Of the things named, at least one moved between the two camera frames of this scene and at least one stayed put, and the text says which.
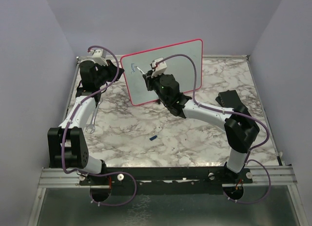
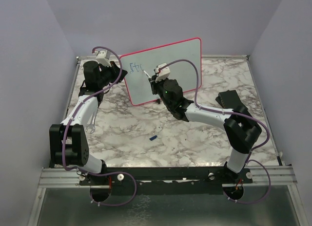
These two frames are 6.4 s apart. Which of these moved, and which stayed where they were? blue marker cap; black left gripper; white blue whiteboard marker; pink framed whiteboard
Moved: white blue whiteboard marker
Stayed: pink framed whiteboard; blue marker cap; black left gripper
